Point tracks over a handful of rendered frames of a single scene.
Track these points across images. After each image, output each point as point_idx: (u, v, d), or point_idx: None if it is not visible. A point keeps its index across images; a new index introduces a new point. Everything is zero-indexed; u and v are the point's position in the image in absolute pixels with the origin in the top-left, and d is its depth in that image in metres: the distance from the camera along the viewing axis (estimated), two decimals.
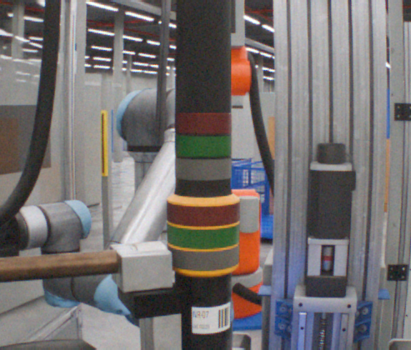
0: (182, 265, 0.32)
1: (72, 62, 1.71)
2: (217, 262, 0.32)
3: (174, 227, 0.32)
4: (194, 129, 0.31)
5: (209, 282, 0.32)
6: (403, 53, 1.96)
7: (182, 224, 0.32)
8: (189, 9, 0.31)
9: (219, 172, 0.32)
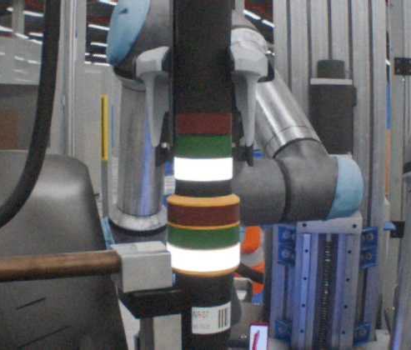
0: (182, 265, 0.32)
1: (72, 10, 1.69)
2: (217, 262, 0.32)
3: (174, 227, 0.32)
4: (194, 129, 0.31)
5: (209, 282, 0.32)
6: (402, 8, 1.94)
7: (182, 224, 0.32)
8: (189, 9, 0.31)
9: (219, 172, 0.32)
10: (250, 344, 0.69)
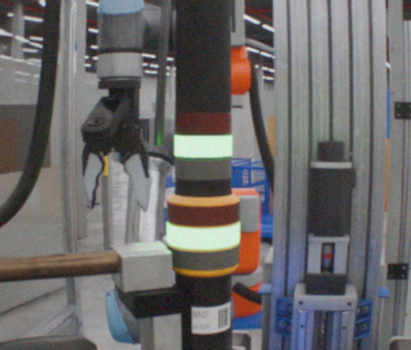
0: (182, 265, 0.32)
1: (72, 60, 1.71)
2: (217, 262, 0.32)
3: (174, 227, 0.32)
4: (194, 129, 0.31)
5: (209, 282, 0.32)
6: (403, 52, 1.96)
7: (182, 224, 0.32)
8: (189, 9, 0.31)
9: (219, 172, 0.32)
10: None
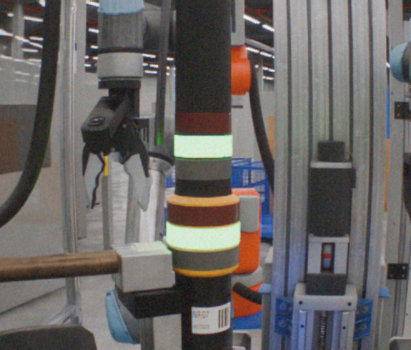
0: (182, 265, 0.32)
1: (72, 60, 1.71)
2: (217, 262, 0.32)
3: (174, 227, 0.32)
4: (194, 129, 0.31)
5: (209, 282, 0.32)
6: None
7: (182, 224, 0.32)
8: (189, 9, 0.31)
9: (219, 172, 0.32)
10: None
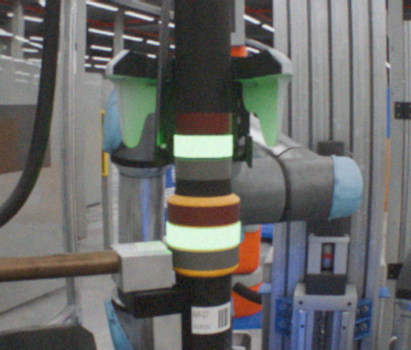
0: (182, 265, 0.32)
1: (72, 60, 1.71)
2: (217, 262, 0.32)
3: (174, 227, 0.32)
4: (194, 129, 0.31)
5: (209, 282, 0.32)
6: (403, 52, 1.96)
7: (182, 224, 0.32)
8: (189, 9, 0.31)
9: (219, 172, 0.32)
10: None
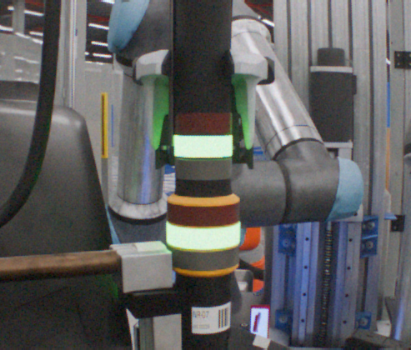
0: (182, 265, 0.32)
1: (73, 2, 1.69)
2: (217, 262, 0.32)
3: (174, 227, 0.32)
4: (194, 129, 0.31)
5: (209, 282, 0.32)
6: (402, 2, 1.94)
7: (182, 224, 0.32)
8: (189, 9, 0.31)
9: (219, 172, 0.32)
10: (251, 327, 0.69)
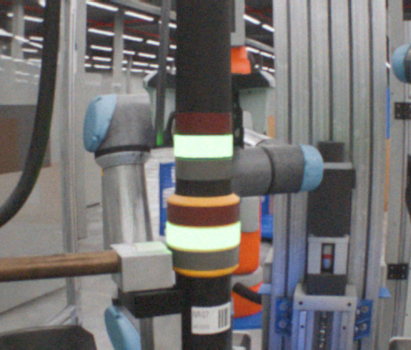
0: (182, 265, 0.32)
1: (72, 61, 1.71)
2: (217, 262, 0.32)
3: (174, 227, 0.32)
4: (194, 129, 0.31)
5: (209, 282, 0.32)
6: None
7: (182, 224, 0.32)
8: (189, 9, 0.31)
9: (219, 172, 0.32)
10: None
